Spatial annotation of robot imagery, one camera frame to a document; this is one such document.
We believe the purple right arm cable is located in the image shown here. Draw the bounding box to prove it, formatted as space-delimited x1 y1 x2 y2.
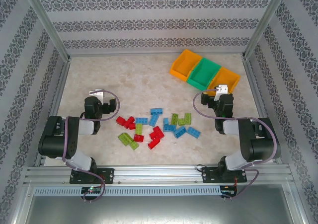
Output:
193 87 279 203

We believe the orange plastic bin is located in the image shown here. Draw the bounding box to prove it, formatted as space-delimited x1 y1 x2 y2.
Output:
169 49 203 83
207 67 241 94

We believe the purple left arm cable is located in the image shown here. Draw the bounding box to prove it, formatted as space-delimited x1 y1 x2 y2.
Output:
61 89 122 204

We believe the aluminium frame rail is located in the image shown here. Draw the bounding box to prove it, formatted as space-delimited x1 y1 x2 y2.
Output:
68 51 246 59
241 55 284 164
33 57 73 167

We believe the grey metal panel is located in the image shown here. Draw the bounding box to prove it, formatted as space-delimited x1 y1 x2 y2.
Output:
14 183 308 224

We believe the small circuit board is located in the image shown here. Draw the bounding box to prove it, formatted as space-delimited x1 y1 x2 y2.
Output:
81 186 103 195
221 189 238 198

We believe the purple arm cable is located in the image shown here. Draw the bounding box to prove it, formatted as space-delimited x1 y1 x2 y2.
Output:
193 87 279 203
61 89 122 204

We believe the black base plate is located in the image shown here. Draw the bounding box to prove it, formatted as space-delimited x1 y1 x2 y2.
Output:
201 166 248 184
69 168 115 185

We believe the slotted grey cable duct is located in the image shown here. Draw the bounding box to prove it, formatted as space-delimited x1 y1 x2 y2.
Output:
33 186 222 197

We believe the green plastic bin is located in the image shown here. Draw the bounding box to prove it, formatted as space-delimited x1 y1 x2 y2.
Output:
186 57 222 90

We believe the aluminium mounting rail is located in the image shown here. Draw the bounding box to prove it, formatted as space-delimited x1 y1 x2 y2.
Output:
23 164 295 186

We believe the aluminium frame post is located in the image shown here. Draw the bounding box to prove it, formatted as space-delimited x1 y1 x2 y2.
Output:
242 0 291 60
21 0 72 61

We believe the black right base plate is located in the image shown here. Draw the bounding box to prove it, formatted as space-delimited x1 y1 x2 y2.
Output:
201 166 248 184

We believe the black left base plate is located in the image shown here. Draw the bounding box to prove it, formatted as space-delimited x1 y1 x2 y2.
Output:
69 168 115 185

